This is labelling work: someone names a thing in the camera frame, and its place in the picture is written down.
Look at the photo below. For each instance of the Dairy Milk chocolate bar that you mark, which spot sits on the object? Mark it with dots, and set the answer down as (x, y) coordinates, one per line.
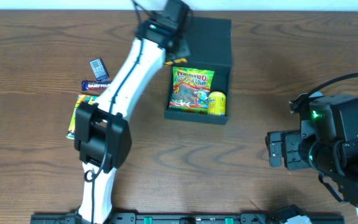
(87, 85)

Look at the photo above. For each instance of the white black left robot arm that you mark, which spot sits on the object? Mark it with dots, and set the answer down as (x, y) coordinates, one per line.
(102, 134)

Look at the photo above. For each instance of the yellow Mentos bottle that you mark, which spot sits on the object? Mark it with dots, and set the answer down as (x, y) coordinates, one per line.
(217, 103)

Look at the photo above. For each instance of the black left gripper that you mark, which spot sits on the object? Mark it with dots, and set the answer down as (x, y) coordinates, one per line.
(181, 47)

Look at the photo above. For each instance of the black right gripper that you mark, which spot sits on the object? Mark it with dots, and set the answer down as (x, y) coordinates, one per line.
(291, 150)

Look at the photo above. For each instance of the green Pretz snack box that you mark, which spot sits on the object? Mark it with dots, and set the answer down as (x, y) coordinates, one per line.
(81, 98)

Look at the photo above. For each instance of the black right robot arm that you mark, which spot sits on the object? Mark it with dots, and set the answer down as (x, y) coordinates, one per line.
(326, 141)

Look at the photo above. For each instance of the blue Eclipse mint box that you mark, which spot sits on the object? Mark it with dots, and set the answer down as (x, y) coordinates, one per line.
(99, 69)

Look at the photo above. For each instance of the Haribo worms candy bag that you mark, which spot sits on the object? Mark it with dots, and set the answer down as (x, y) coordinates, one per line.
(191, 88)

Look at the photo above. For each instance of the dark green open box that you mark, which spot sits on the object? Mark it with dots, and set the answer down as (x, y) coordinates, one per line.
(209, 43)

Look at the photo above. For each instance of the yellow candy wrapper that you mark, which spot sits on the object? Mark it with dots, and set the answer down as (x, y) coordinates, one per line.
(176, 61)

